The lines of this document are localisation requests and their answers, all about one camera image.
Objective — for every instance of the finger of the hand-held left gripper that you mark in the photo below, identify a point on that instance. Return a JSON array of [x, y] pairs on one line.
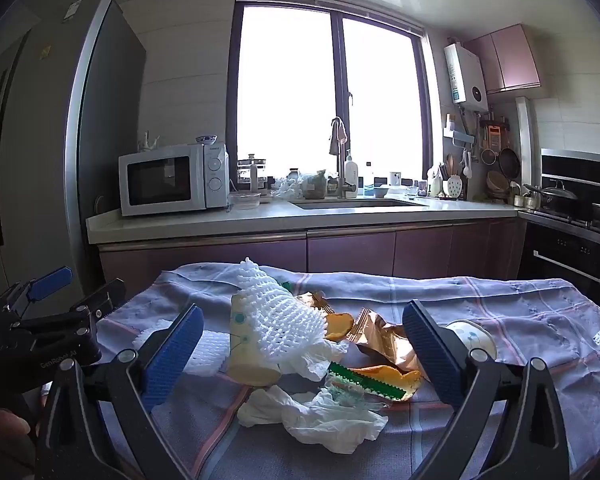
[[97, 302], [50, 280]]

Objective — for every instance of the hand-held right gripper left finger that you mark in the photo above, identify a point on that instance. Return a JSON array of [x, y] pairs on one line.
[[172, 355]]

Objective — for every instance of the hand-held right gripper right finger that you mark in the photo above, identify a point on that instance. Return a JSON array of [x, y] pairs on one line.
[[430, 355]]

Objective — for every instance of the white foam fruit net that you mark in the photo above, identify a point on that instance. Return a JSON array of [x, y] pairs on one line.
[[280, 315]]

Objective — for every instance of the person's left hand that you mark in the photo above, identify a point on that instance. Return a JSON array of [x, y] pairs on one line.
[[7, 427]]

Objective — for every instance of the flat white foam net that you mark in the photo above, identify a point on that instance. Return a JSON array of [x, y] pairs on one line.
[[205, 355]]

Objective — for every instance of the green serrated snack wrapper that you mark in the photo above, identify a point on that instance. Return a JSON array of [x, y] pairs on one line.
[[365, 384]]

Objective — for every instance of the cream patterned paper cup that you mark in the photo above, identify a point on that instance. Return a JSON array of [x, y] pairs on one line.
[[247, 362]]

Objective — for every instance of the blue-grey checked tablecloth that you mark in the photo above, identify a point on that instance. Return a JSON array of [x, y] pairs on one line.
[[505, 310]]

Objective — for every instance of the white crumpled tissue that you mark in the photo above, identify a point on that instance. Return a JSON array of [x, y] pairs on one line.
[[320, 420], [314, 360]]

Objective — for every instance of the grey refrigerator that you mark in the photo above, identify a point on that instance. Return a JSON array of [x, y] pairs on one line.
[[55, 160]]

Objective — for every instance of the purple lower cabinets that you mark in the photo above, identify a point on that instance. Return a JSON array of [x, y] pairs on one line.
[[350, 252]]

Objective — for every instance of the white microwave oven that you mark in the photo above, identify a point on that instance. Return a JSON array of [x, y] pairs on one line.
[[155, 180]]

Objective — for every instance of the black built-in oven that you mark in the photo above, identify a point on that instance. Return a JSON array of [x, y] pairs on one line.
[[565, 260]]

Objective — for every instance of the steel sink basin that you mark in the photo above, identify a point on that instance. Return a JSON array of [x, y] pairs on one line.
[[360, 204]]

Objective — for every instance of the white figurine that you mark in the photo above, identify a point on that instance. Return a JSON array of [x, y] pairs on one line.
[[147, 142]]

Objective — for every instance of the white dotted utensil holder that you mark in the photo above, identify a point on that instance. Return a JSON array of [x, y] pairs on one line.
[[452, 187]]

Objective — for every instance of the clear plastic food container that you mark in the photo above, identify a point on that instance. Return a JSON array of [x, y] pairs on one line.
[[245, 200]]

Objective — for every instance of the white kitchen counter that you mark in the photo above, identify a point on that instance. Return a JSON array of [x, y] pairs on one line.
[[280, 217]]

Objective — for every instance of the white mug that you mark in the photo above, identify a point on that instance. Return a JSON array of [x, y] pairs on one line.
[[395, 179]]

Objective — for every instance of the steel sink faucet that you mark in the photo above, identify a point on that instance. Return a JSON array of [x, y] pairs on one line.
[[341, 180]]

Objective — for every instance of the blue-white bowl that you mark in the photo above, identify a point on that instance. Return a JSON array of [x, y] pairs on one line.
[[206, 139]]

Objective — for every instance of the white pump soap bottle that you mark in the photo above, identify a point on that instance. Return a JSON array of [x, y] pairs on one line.
[[350, 175]]

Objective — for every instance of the glass kettle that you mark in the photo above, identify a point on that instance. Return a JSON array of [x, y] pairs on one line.
[[252, 172]]

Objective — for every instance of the black cooking pot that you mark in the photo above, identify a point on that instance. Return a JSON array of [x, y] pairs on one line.
[[552, 197]]

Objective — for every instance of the crumpled clear plastic bags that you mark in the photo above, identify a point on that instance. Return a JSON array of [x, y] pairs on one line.
[[286, 187]]

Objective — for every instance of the dark filled plastic bag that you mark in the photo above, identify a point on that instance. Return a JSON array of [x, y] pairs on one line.
[[314, 184]]

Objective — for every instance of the hanging kitchen utensil rack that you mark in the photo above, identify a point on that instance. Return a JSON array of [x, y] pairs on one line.
[[500, 155]]

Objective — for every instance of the black range hood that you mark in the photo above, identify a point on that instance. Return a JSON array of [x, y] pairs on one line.
[[580, 170]]

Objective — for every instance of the cloth hung on faucet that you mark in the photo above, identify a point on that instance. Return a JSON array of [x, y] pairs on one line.
[[338, 135]]

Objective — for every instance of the dark-framed kitchen window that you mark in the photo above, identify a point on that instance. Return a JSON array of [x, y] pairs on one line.
[[332, 85]]

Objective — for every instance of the round grey wall socket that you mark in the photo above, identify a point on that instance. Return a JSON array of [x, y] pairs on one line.
[[99, 205]]

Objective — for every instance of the white wall water heater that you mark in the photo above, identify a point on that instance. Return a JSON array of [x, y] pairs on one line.
[[465, 77]]

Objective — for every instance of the pink wall cabinet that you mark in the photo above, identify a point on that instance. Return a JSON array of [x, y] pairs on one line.
[[510, 57]]

